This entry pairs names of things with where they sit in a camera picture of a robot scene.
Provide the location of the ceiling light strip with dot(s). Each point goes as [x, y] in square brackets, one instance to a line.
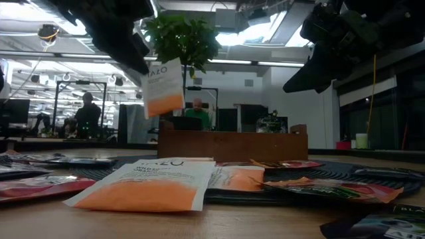
[279, 63]
[83, 55]

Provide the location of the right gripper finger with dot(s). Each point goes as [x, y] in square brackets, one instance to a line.
[315, 76]

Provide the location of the white and orange tea packet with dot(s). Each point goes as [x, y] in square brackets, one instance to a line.
[162, 89]
[142, 196]
[237, 181]

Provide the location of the person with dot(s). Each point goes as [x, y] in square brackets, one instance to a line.
[88, 116]
[198, 106]

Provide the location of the green potted plant black pot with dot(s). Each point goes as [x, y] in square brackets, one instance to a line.
[186, 40]

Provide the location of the background black rig frame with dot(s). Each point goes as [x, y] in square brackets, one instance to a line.
[81, 82]
[199, 88]

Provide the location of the black cabinet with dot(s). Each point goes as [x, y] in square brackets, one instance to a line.
[254, 113]

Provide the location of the black monitor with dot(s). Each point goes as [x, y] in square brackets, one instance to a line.
[15, 111]

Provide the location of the pale green cup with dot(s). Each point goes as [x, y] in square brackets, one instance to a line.
[362, 141]

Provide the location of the black laptop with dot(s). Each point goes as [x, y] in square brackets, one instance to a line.
[187, 123]

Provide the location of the black tea packet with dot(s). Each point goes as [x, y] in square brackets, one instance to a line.
[20, 171]
[83, 161]
[382, 172]
[375, 222]
[272, 124]

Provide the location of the red box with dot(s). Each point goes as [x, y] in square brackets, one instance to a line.
[343, 145]

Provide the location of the wooden three-compartment tray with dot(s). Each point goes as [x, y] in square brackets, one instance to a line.
[232, 146]

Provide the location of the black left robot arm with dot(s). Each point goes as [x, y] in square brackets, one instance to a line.
[63, 5]

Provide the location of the grey wall vent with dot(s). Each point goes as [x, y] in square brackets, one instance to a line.
[249, 83]
[198, 81]

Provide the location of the background black robot arm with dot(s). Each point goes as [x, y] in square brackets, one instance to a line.
[41, 123]

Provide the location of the grey partition cloth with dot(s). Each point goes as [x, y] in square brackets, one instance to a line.
[136, 129]

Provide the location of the round dark woven placemat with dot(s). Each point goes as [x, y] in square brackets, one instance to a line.
[96, 172]

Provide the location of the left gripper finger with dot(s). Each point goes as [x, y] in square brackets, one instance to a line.
[127, 59]

